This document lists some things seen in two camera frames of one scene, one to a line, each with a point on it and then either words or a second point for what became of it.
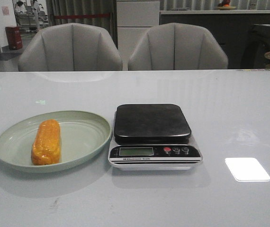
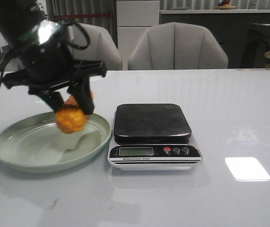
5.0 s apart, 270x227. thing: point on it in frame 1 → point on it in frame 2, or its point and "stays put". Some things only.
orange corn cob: x=46 y=149 → x=69 y=117
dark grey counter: x=231 y=27 stays put
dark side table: x=263 y=39 stays put
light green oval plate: x=83 y=136 stays put
